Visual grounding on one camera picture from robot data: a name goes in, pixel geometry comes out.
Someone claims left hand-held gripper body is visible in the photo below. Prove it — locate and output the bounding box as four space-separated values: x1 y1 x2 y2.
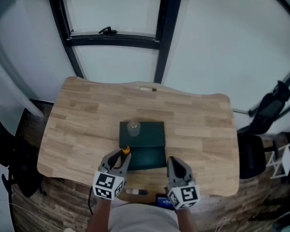
93 167 125 200

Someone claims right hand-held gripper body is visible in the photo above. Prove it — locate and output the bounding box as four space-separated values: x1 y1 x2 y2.
167 177 201 210

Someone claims dark green box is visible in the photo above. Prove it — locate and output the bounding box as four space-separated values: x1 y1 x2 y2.
119 121 167 171

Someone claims person's right forearm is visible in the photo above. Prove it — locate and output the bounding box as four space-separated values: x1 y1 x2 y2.
176 208 199 232

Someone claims person's left forearm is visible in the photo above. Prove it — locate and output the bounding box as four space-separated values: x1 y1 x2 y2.
86 198 112 232

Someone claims phone with blue screen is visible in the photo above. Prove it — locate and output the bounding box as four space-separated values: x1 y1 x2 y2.
156 193 176 210

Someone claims clear glass bottle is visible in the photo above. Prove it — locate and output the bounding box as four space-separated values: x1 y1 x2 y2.
127 120 141 137

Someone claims person's light grey clothing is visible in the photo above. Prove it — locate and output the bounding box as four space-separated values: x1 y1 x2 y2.
107 203 181 232

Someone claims black office chair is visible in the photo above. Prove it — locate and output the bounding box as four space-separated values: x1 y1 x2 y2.
236 80 290 180
0 110 48 198

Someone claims white folding stool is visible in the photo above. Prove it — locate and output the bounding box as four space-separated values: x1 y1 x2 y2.
265 139 290 180

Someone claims black cable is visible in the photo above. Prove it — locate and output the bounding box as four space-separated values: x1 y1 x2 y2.
88 185 95 215

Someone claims white cable with adapter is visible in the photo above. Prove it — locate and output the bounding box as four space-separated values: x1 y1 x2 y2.
214 216 229 232

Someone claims white wall pipe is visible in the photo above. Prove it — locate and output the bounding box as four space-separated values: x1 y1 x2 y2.
0 40 45 118

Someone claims black window handle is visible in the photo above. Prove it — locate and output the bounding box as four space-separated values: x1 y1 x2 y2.
98 27 118 35

